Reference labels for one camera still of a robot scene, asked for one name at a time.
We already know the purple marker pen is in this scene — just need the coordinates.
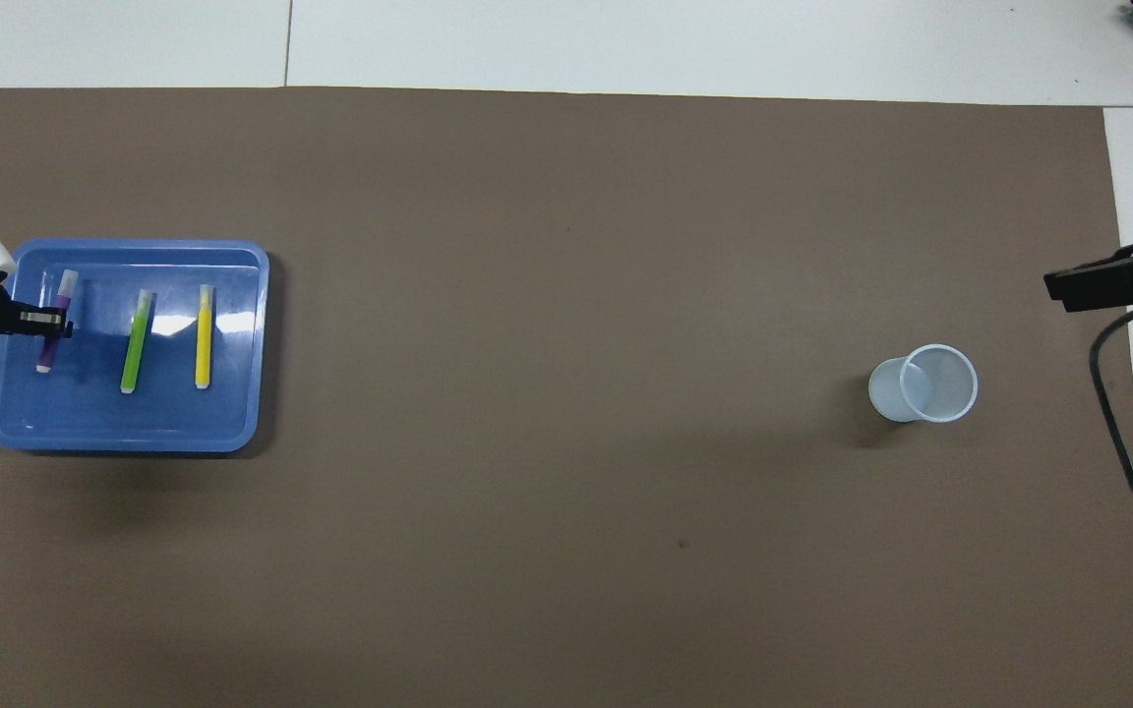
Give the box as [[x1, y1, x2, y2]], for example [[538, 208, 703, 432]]
[[35, 268, 81, 375]]

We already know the green marker pen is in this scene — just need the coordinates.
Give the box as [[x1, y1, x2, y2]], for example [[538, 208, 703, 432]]
[[120, 288, 155, 394]]

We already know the yellow marker pen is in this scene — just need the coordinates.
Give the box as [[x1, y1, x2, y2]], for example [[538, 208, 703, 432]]
[[195, 283, 216, 390]]

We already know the blue plastic tray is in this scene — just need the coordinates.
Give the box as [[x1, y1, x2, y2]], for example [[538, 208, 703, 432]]
[[0, 239, 270, 453]]

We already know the translucent plastic cup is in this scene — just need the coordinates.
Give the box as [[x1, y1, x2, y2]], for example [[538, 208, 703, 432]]
[[867, 343, 979, 424]]

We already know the brown table mat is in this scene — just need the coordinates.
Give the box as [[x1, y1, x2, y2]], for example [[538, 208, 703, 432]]
[[0, 87, 1133, 708]]

